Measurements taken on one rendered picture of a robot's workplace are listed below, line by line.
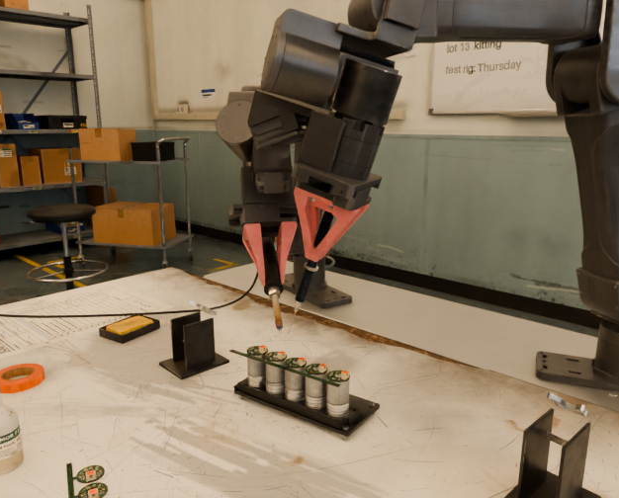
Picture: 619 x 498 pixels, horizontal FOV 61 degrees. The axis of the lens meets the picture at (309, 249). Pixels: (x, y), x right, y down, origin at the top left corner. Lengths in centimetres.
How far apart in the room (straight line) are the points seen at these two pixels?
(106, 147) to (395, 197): 207
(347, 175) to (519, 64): 273
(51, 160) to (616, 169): 455
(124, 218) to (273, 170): 349
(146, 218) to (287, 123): 346
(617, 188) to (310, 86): 36
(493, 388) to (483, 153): 265
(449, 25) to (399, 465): 42
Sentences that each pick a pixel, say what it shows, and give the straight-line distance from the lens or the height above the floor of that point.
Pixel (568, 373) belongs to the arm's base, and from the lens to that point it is 77.
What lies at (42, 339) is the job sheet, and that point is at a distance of 91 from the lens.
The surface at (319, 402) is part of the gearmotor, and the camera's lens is 59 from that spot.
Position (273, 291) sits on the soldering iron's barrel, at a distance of 65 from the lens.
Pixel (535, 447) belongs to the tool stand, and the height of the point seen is 80.
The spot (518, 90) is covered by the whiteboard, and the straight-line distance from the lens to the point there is 319.
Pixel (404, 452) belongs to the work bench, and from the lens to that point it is 58.
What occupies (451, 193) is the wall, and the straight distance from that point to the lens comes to 339.
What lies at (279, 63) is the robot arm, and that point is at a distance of 48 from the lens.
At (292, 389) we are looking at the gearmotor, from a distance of 61.
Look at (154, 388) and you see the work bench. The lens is 71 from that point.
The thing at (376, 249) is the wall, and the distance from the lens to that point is 376.
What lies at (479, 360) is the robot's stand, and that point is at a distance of 79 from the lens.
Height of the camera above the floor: 107
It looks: 14 degrees down
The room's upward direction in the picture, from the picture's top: straight up
